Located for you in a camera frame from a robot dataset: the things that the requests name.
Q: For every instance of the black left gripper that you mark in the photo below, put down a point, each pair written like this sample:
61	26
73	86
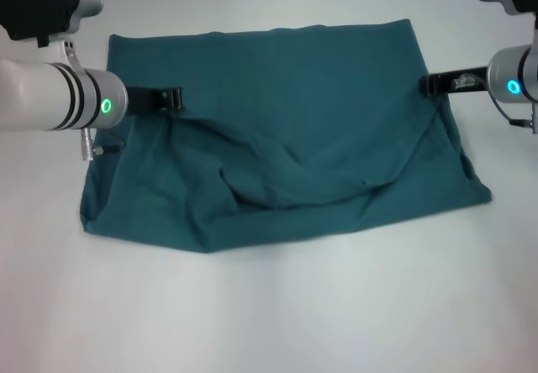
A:
140	101

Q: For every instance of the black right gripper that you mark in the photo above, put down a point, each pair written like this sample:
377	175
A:
468	82

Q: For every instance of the teal t-shirt with FREE print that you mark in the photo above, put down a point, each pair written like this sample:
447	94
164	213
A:
277	146

